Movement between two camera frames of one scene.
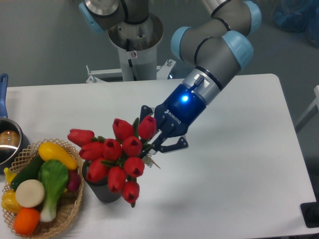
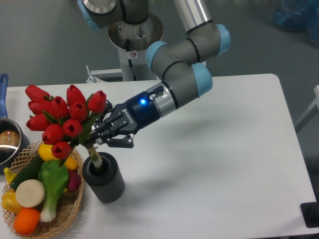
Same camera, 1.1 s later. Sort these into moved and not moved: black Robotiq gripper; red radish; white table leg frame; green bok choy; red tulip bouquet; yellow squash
Moved: red tulip bouquet; black Robotiq gripper
Not moved: green bok choy; yellow squash; red radish; white table leg frame
